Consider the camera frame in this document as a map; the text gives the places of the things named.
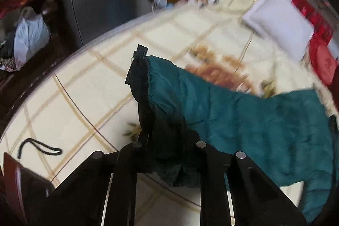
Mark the wall socket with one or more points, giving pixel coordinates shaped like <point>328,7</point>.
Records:
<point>156,0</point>

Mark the white plastic bag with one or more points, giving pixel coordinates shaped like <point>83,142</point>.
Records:
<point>30,35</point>

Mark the red wall poster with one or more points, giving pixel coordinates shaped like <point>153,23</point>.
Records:
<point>309,11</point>

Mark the green puffer jacket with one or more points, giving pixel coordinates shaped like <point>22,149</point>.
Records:
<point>251,130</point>

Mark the phone in red wallet case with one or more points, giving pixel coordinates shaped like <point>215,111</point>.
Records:
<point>18,178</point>

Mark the white pillow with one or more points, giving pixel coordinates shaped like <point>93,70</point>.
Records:
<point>278,19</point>

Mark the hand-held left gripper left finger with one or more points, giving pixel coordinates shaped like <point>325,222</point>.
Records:
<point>129,161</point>

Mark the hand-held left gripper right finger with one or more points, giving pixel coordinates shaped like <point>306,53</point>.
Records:
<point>209,163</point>

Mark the red heart pillow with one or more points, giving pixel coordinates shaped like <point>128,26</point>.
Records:
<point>324,61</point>

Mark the bed with floral sheet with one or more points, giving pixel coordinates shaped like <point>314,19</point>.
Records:
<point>106,69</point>

